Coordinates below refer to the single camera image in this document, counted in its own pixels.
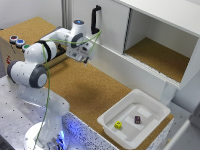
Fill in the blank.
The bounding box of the purple block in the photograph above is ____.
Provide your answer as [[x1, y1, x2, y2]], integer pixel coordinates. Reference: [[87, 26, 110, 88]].
[[134, 115, 142, 124]]

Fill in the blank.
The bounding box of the white cabinet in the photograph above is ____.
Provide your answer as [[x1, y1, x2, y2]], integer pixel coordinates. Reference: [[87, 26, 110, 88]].
[[71, 0, 200, 106]]

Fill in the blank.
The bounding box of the white plastic box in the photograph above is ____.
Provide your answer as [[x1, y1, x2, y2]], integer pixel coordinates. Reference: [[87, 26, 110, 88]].
[[96, 88, 171, 150]]

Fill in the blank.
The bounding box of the white sliding door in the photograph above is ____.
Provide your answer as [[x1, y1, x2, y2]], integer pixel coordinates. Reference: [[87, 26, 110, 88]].
[[72, 0, 131, 55]]

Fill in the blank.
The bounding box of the red button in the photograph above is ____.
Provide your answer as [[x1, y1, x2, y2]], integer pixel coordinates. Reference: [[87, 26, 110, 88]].
[[9, 34, 19, 45]]

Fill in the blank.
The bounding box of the black door handle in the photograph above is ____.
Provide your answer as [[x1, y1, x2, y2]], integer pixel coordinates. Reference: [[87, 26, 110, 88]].
[[90, 4, 102, 36]]

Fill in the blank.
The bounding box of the green button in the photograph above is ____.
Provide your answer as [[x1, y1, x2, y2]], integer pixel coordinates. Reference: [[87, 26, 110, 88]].
[[21, 43, 32, 53]]

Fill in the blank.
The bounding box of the green cable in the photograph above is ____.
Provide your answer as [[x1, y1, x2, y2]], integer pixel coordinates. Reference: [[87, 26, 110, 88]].
[[32, 30, 103, 150]]

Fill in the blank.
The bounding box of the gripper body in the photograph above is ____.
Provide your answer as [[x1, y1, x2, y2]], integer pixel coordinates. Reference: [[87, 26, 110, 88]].
[[66, 43, 91, 65]]

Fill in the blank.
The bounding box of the wooden drawer box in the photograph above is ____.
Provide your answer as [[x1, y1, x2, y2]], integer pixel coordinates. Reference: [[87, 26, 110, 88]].
[[0, 16, 69, 70]]

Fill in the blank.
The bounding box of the yellow block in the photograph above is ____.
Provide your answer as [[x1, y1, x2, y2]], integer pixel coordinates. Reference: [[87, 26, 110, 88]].
[[114, 120, 123, 130]]

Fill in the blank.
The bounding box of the blue button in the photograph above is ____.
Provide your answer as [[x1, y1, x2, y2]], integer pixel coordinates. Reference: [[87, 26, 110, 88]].
[[15, 38, 26, 48]]

